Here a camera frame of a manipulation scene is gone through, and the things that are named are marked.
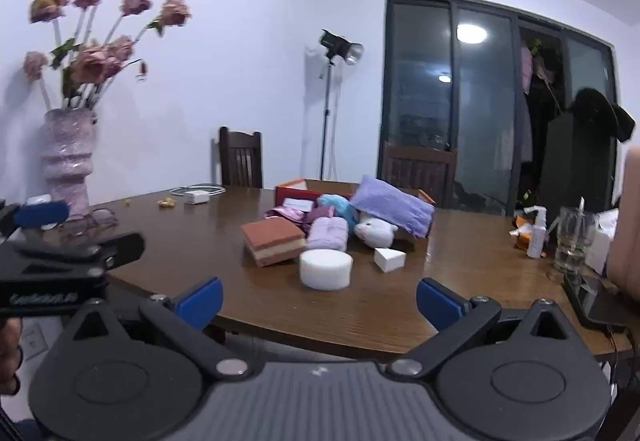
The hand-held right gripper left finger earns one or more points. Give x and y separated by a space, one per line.
202 302

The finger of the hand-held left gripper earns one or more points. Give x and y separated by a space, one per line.
42 215
122 248

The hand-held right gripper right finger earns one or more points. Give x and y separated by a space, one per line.
437 303

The white wedge sponge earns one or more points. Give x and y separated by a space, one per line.
387 261

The brown layered sponge block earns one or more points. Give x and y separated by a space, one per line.
272 237

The white and yellow plush toy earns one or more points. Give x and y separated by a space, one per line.
375 231

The large lilac towel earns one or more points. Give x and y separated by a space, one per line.
395 206

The round white sponge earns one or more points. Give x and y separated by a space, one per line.
325 269

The pink cloth pouch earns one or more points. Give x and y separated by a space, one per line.
290 214

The small lavender towel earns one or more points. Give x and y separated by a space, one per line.
327 233

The blue plush toy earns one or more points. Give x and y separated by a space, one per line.
340 204

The red and orange cardboard box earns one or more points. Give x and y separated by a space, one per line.
292 193

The person's left hand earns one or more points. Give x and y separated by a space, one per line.
9 356

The eyeglasses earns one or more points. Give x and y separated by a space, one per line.
107 221

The yellow crumpled wrapper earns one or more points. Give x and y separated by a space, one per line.
166 204

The pink ribbed vase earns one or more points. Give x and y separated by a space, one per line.
67 156

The white charger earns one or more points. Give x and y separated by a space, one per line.
196 197

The white spray bottle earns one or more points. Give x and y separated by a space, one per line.
536 237

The dark wooden chair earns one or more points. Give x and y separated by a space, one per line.
417 168
240 156

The clear drinking glass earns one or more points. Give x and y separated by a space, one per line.
570 243

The black smartphone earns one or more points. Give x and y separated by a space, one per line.
595 301

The dried pink roses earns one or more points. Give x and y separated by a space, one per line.
92 61

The white tissue box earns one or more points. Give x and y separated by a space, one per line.
604 241

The sliding glass door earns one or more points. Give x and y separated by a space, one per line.
480 121

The black monitor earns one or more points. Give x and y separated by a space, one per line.
575 161

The hanging clothes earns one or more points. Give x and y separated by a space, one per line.
540 111

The black garment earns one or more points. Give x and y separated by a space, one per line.
595 103

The studio light on stand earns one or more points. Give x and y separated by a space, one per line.
335 43

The white wall socket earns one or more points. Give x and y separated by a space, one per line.
33 342

